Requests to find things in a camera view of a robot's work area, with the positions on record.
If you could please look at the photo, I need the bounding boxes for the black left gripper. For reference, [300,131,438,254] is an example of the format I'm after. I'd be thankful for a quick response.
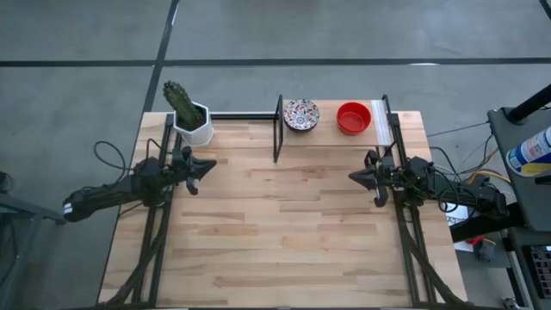
[170,145,218,197]

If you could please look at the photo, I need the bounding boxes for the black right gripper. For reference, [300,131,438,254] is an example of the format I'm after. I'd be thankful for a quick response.
[349,149,408,208]

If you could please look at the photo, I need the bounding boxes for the white hexagonal plant pot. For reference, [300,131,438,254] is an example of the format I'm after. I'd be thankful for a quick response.
[172,101,215,147]

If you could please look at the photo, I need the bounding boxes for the white paper strip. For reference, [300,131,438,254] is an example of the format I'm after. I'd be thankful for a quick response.
[370,99,393,146]

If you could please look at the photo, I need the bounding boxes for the black aluminium crossbar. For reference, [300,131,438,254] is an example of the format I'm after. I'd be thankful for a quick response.
[209,112,277,121]

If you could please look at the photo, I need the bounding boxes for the green cactus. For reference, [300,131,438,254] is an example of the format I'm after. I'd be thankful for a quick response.
[162,80,206,130]

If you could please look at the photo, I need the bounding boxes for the white paper sheet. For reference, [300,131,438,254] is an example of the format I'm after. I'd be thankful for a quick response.
[445,200,470,253]

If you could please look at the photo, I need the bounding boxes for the small grey black device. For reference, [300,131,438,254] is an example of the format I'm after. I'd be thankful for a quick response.
[475,239,496,263]

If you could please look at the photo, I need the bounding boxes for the white blue labelled bottle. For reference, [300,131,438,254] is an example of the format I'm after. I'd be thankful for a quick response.
[506,127,551,177]

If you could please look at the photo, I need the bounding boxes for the grey metal cart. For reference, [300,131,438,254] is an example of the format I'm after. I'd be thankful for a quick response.
[487,107,551,233]

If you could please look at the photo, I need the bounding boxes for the black pole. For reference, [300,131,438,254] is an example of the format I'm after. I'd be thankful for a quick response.
[503,84,551,124]

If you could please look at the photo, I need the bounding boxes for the black metal stand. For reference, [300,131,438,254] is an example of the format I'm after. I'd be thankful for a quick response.
[0,171,70,310]

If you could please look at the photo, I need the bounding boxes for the dark keypad coloured keys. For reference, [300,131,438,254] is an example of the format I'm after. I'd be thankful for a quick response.
[523,244,551,302]

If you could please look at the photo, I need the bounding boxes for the wooden shelf black metal frame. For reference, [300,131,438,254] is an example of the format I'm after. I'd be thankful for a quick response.
[272,93,404,164]

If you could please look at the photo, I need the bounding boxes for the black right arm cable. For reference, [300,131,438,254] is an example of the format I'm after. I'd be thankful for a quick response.
[430,146,464,214]

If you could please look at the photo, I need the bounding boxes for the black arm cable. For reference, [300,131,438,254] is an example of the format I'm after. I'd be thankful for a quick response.
[93,140,173,173]
[430,146,464,214]

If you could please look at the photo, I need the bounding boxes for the black aluminium table frame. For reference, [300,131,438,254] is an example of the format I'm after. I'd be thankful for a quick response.
[385,109,474,307]
[102,112,184,307]

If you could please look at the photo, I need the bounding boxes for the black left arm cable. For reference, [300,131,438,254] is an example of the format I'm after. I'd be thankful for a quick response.
[93,140,173,173]

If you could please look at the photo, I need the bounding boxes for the yellow cable bundle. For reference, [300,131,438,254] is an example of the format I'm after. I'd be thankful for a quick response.
[462,167,513,190]

